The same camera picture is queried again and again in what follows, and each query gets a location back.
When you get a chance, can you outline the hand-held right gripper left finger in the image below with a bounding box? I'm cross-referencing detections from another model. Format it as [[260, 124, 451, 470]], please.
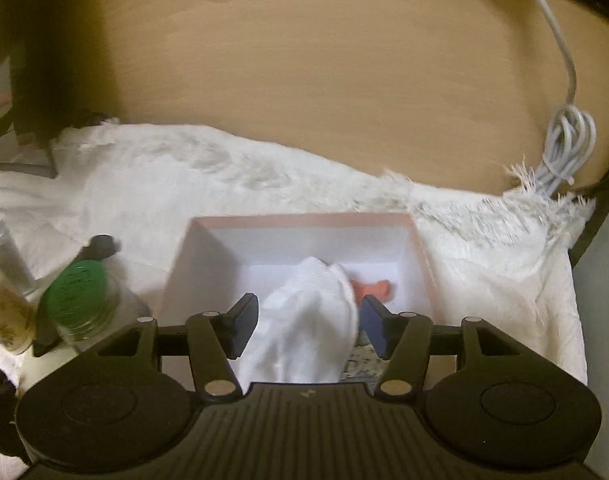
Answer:
[[98, 294, 260, 404]]

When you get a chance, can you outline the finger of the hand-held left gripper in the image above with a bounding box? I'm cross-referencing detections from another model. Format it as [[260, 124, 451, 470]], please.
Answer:
[[77, 234, 121, 263], [32, 310, 60, 358]]

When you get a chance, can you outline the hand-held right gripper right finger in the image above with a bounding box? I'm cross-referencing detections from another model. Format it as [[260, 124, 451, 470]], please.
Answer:
[[361, 295, 518, 403]]

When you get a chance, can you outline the green lid clear jar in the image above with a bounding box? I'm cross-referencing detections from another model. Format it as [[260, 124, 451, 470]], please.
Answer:
[[38, 260, 122, 343]]

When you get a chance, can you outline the white sock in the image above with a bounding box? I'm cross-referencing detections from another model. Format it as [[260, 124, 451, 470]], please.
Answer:
[[233, 256, 360, 385]]

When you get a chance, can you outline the pale pink box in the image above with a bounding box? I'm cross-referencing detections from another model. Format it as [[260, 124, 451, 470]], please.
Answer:
[[160, 212, 443, 383]]

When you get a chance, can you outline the small orange soft item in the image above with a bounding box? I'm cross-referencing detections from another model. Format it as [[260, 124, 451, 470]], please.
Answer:
[[351, 279, 395, 303]]

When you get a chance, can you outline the patterned paper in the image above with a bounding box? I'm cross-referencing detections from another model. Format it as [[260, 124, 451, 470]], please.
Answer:
[[341, 342, 390, 383]]

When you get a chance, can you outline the beige printed bottle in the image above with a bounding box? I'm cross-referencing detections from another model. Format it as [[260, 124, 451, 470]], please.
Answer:
[[0, 280, 38, 356]]

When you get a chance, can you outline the white fringed cloth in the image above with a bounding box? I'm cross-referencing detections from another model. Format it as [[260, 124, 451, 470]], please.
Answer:
[[0, 119, 598, 391]]

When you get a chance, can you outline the clear capped bottle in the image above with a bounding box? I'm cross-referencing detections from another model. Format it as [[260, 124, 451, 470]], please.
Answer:
[[0, 215, 40, 296]]

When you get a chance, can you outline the dark stand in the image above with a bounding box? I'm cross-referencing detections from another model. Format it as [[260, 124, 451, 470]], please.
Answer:
[[12, 0, 68, 181]]

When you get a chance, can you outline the grey cable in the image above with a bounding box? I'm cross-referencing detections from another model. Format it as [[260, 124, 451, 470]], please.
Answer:
[[0, 161, 55, 179]]

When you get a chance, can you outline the white bundled cable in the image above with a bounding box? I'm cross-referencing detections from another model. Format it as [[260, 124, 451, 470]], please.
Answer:
[[509, 0, 598, 196]]

